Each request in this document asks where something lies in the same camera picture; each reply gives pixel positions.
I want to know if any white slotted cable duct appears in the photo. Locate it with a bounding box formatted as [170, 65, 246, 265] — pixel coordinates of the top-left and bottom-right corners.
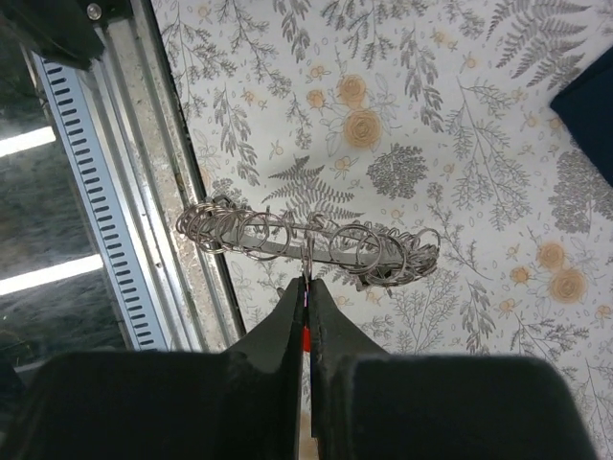
[33, 55, 168, 352]

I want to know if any red key tag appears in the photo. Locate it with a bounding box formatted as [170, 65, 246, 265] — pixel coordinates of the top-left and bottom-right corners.
[300, 287, 312, 354]

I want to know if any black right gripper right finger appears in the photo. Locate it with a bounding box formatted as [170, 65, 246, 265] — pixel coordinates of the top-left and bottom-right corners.
[307, 280, 597, 459]

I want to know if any steel disc with keyrings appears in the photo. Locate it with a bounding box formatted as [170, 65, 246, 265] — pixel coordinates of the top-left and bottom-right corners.
[176, 195, 442, 290]

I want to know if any dark blue folded cloth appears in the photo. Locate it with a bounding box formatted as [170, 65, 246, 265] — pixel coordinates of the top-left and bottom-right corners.
[550, 49, 613, 185]

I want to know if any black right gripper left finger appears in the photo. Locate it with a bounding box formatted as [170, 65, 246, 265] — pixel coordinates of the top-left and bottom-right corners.
[1, 278, 306, 459]

